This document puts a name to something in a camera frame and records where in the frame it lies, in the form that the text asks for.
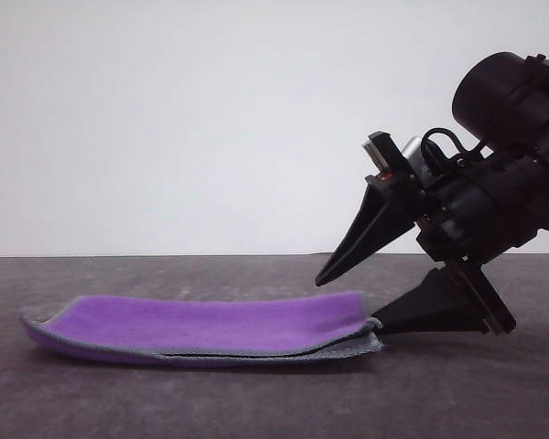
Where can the purple towel with grey hem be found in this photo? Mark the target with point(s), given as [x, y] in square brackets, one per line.
[201, 320]

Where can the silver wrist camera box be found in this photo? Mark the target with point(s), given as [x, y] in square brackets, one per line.
[414, 155]

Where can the grey table cloth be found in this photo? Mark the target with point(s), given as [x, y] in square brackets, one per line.
[302, 402]

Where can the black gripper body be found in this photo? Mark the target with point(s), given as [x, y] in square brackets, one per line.
[485, 210]

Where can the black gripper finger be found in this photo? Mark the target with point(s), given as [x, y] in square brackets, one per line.
[375, 228]
[439, 311]

